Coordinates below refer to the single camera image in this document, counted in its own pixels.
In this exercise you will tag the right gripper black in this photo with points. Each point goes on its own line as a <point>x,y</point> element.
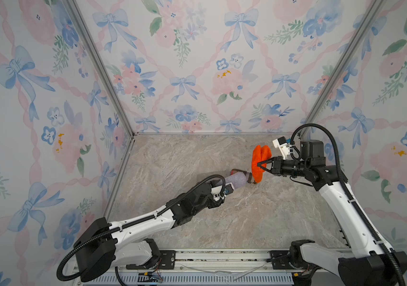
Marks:
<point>277,165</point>

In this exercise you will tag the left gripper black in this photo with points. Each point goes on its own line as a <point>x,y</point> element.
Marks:
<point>215,204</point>

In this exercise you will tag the purple fabric eyeglass case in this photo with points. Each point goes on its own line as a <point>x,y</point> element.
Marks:
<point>235,184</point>

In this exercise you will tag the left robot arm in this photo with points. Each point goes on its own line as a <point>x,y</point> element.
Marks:
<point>104,245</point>

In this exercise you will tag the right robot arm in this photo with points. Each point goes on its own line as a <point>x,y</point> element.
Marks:
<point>371,260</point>

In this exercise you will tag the brown plaid eyeglass case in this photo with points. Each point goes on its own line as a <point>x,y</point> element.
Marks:
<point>242,176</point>

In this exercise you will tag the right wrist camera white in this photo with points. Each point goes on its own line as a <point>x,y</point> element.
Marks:
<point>282,145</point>

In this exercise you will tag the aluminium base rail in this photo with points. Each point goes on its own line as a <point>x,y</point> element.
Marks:
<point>210,267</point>

